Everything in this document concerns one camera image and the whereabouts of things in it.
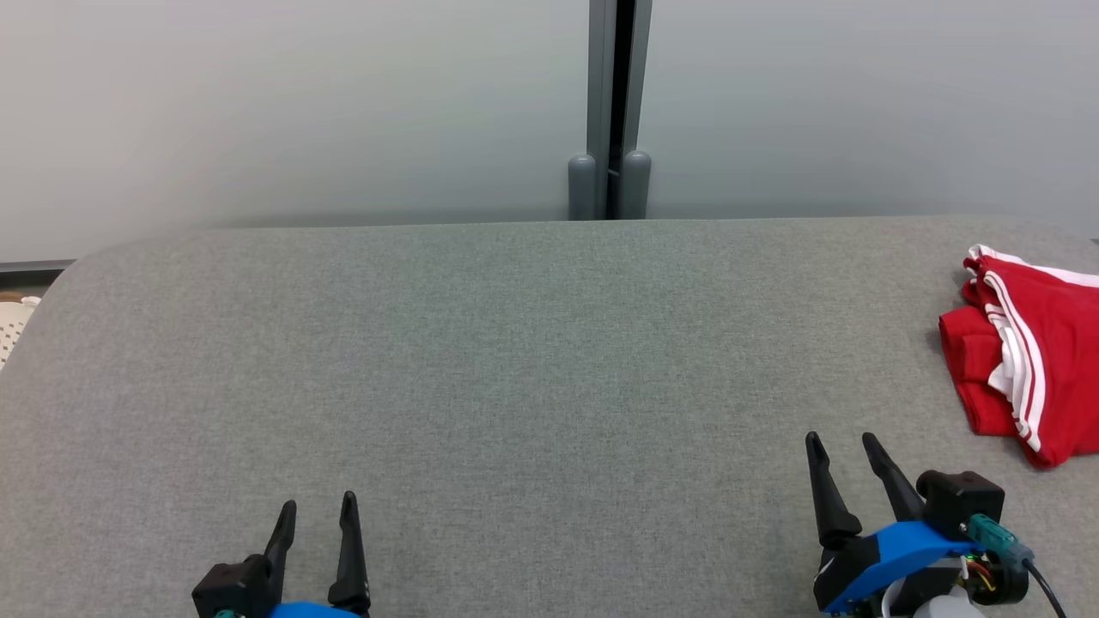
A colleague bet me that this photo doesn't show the red shorts with white trim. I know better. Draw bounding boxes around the red shorts with white trim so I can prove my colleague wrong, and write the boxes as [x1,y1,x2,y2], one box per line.
[961,244,1099,361]

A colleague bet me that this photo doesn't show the white perforated laundry basket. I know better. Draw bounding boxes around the white perforated laundry basket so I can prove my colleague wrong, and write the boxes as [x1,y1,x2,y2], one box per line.
[0,295,41,371]

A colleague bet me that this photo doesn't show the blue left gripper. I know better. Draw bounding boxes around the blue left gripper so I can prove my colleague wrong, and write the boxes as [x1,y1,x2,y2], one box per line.
[260,490,373,618]

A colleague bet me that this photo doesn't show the grey cylinder partition foot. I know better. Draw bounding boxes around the grey cylinder partition foot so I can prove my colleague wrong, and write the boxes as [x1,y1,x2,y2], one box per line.
[619,150,653,221]
[567,154,598,222]

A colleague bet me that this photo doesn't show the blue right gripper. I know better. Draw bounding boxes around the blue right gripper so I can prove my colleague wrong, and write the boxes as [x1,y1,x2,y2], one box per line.
[805,431,1031,618]

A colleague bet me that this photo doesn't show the teal-plug right camera cable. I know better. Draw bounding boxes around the teal-plug right camera cable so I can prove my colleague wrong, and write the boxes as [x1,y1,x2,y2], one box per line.
[965,512,1071,618]

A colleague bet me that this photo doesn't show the red and white basketball jersey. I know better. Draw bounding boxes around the red and white basketball jersey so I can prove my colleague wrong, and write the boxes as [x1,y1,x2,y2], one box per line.
[938,273,1099,471]

